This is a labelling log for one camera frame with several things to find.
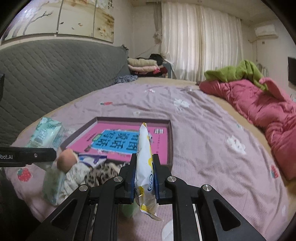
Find grey quilted headboard cover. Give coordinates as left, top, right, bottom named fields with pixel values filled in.
left=1, top=39, right=130, bottom=146

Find black wall television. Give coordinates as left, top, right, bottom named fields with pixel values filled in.
left=288, top=57, right=296, bottom=85

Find baby doll floral clothes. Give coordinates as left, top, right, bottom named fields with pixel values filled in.
left=56, top=148, right=121, bottom=200

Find green tissue pack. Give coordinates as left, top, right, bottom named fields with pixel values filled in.
left=42, top=162, right=66, bottom=206
left=26, top=117, right=64, bottom=150

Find white pleated curtain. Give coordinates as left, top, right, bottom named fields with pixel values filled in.
left=161, top=2, right=243, bottom=82

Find green blanket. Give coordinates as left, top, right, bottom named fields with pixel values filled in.
left=204, top=60, right=268, bottom=91

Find purple cartoon face wipes pack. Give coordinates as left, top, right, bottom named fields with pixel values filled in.
left=78, top=153, right=107, bottom=168

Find leopard print fabric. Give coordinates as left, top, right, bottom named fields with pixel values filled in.
left=84, top=163, right=121, bottom=187

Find lilac patterned bed sheet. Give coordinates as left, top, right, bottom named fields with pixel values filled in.
left=51, top=83, right=289, bottom=240

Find pink quilted comforter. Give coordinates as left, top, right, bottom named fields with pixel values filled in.
left=199, top=78, right=295, bottom=180

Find dark patterned cloth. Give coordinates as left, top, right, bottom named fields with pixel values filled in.
left=115, top=75, right=138, bottom=84

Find purple cardboard box tray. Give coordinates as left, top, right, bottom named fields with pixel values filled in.
left=60, top=116, right=173, bottom=169

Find floral wall painting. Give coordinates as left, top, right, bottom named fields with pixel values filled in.
left=1, top=0, right=114, bottom=43

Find white air conditioner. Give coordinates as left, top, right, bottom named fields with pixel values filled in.
left=255, top=24, right=277, bottom=38

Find folded clothes stack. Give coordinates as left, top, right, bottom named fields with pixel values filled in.
left=127, top=54, right=171, bottom=78

